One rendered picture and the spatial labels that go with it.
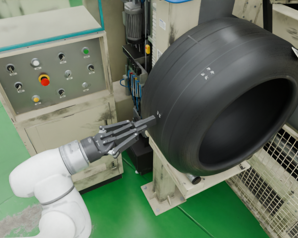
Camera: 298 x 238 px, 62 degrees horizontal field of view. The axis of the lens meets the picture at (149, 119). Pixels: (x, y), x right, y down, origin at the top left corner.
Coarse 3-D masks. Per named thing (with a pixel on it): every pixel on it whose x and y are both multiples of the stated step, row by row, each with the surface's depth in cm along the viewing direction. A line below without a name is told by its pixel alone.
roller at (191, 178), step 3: (186, 174) 104; (189, 177) 103; (192, 177) 102; (195, 177) 101; (198, 177) 101; (192, 180) 102; (195, 180) 101; (198, 180) 102; (192, 183) 102; (195, 183) 102
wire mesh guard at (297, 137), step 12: (288, 132) 110; (252, 156) 138; (264, 156) 129; (252, 168) 141; (264, 168) 132; (228, 180) 169; (240, 180) 156; (264, 180) 136; (240, 192) 160; (288, 216) 128
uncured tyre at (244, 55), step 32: (192, 32) 78; (224, 32) 74; (256, 32) 74; (160, 64) 80; (192, 64) 71; (224, 64) 67; (256, 64) 67; (288, 64) 72; (160, 96) 78; (192, 96) 69; (224, 96) 67; (256, 96) 111; (288, 96) 89; (160, 128) 79; (192, 128) 71; (224, 128) 118; (256, 128) 110; (192, 160) 82; (224, 160) 108
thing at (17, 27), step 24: (0, 0) 94; (24, 0) 97; (48, 0) 101; (72, 0) 105; (96, 0) 110; (0, 24) 99; (24, 24) 103; (48, 24) 107; (72, 24) 111; (96, 24) 116; (0, 48) 104
